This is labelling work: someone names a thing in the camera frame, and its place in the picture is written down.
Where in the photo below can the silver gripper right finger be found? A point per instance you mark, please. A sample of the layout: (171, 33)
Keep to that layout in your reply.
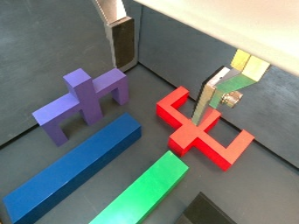
(220, 88)

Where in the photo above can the red cross-shaped block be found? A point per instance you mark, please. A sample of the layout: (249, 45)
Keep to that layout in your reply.
(191, 135)

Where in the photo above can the black block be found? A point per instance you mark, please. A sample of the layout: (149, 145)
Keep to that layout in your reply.
(203, 212)

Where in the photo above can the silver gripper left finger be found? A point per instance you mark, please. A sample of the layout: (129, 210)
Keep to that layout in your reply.
(120, 32)

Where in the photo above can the purple cross-shaped block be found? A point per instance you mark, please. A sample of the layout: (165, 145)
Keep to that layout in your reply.
(81, 100)

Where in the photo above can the long blue block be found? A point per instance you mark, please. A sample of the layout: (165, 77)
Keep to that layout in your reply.
(36, 197)

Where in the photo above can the long green block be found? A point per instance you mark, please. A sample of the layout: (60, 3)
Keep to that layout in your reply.
(139, 199)

